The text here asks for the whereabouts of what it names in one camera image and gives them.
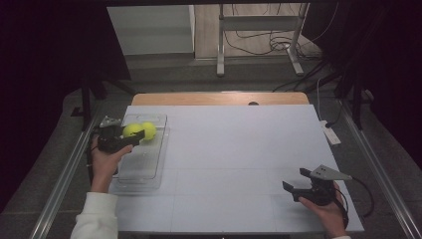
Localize aluminium rail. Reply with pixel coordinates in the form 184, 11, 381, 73
28, 113, 101, 239
337, 99, 422, 239

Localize black plug cable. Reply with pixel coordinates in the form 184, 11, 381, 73
324, 99, 344, 128

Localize yellow tennis ball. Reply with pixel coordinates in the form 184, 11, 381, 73
141, 121, 157, 141
121, 122, 146, 139

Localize white metal desk frame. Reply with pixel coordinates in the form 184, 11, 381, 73
216, 3, 310, 78

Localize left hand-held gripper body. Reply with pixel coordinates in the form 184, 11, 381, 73
97, 115, 133, 154

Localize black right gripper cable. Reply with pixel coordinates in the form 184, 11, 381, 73
334, 177, 375, 230

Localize dark curtain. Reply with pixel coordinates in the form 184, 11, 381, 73
0, 0, 130, 213
308, 0, 422, 170

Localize tangled black floor cables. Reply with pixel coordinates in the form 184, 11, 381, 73
223, 3, 339, 63

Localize white power strip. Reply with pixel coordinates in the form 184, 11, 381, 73
319, 119, 342, 146

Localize black floor cable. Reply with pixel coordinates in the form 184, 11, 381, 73
272, 61, 329, 94

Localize wooden table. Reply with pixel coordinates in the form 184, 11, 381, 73
131, 92, 311, 108

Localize white power cable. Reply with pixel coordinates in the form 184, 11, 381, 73
316, 77, 325, 122

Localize person's right hand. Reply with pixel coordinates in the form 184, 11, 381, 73
298, 194, 349, 239

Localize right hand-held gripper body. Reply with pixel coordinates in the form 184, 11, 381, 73
293, 164, 353, 207

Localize white cabinet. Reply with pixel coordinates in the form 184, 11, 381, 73
106, 4, 196, 57

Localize person's left hand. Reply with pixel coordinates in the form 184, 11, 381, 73
90, 133, 133, 193

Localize black metal stand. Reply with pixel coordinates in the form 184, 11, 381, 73
332, 49, 366, 130
71, 73, 137, 132

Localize clear plastic container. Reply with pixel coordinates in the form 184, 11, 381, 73
108, 113, 171, 193

